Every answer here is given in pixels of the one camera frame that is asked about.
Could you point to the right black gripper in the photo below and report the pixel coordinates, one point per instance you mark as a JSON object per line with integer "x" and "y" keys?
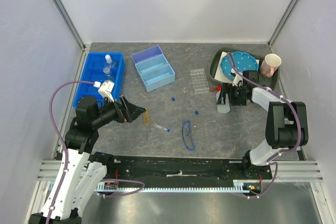
{"x": 228, "y": 88}

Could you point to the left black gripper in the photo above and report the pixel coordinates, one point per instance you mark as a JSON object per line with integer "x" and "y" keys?
{"x": 127, "y": 111}

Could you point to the red cap wash bottle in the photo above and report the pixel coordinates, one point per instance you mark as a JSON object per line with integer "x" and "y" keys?
{"x": 222, "y": 108}

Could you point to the small glass beaker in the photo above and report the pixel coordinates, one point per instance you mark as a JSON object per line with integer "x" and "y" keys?
{"x": 108, "y": 74}

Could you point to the clear flask white cap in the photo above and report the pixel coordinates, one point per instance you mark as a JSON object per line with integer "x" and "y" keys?
{"x": 110, "y": 63}

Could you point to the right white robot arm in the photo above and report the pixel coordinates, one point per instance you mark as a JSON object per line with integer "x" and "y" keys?
{"x": 286, "y": 123}

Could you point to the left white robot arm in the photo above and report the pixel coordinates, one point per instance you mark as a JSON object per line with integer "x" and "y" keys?
{"x": 81, "y": 170}

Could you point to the white paper sheet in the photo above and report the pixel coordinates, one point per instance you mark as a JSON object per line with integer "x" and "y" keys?
{"x": 243, "y": 61}

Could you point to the clear test tube rack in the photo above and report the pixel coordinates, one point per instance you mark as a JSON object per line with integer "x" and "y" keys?
{"x": 199, "y": 81}

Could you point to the teal dotted plate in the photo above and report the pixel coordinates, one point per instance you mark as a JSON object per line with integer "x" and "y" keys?
{"x": 243, "y": 61}

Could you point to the light blue box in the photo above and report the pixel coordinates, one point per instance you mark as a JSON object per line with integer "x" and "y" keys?
{"x": 151, "y": 64}
{"x": 158, "y": 77}

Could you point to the glass stirring pipette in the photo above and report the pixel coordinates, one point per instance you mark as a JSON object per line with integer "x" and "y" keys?
{"x": 184, "y": 106}

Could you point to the lower blue cap tube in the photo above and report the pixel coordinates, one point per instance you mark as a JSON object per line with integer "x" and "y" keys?
{"x": 161, "y": 127}

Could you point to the blue compartment bin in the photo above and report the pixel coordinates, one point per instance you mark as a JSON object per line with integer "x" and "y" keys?
{"x": 93, "y": 71}

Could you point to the dark grey tray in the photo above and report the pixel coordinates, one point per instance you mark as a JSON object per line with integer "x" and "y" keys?
{"x": 218, "y": 61}

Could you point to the blue safety glasses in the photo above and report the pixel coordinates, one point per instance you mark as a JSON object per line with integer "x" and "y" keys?
{"x": 187, "y": 138}

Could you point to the pink paper cup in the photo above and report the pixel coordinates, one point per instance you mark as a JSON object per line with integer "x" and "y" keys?
{"x": 270, "y": 64}

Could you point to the purple plastic box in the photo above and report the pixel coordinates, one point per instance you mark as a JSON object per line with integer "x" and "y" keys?
{"x": 146, "y": 54}

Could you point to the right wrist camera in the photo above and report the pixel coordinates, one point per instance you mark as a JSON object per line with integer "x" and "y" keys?
{"x": 237, "y": 81}

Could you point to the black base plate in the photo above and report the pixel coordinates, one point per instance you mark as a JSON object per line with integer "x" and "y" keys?
{"x": 172, "y": 171}

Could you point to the light blue cable duct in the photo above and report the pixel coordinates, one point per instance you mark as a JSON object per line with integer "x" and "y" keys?
{"x": 236, "y": 187}

